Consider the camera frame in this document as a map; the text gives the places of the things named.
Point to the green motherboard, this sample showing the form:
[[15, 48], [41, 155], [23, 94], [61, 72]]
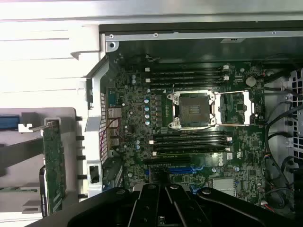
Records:
[[248, 146]]

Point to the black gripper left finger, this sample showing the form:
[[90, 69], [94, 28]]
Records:
[[142, 208]]

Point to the silver chipset heatsink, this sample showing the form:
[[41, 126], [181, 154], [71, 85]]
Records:
[[222, 185]]

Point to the silver socket cover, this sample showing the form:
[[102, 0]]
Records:
[[249, 107]]

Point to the grey parts rack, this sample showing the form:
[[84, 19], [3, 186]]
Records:
[[69, 151]]

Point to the silver perforated disk bay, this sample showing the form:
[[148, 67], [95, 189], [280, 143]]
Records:
[[298, 99]]

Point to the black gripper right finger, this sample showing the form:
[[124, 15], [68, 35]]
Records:
[[189, 210]]

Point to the CPU socket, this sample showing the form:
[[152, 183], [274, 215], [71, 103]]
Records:
[[194, 108]]

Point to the RAM slot white latches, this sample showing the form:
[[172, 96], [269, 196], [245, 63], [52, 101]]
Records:
[[189, 152], [189, 141], [187, 68], [187, 79]]

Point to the open black PC case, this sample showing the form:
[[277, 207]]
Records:
[[189, 28]]

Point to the silver coin battery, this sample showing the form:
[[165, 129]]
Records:
[[251, 81]]

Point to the black expansion slot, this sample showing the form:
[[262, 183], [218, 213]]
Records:
[[165, 162]]

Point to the blue expansion slot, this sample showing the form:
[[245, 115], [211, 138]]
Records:
[[182, 170]]

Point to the black chassis latch switch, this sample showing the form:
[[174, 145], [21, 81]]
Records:
[[94, 175]]

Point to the hard disk blue caddy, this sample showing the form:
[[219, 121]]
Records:
[[9, 121]]

